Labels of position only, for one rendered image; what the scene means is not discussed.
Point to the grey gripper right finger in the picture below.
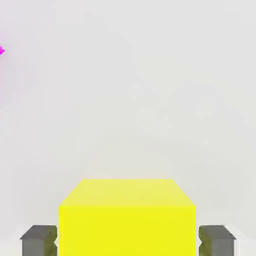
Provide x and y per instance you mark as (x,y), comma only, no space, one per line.
(219,242)

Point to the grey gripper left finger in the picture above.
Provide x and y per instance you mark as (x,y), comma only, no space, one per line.
(36,242)

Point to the small yellow cube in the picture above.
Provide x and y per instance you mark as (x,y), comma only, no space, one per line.
(127,220)

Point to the small magenta cube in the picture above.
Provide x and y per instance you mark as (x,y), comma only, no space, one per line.
(1,50)

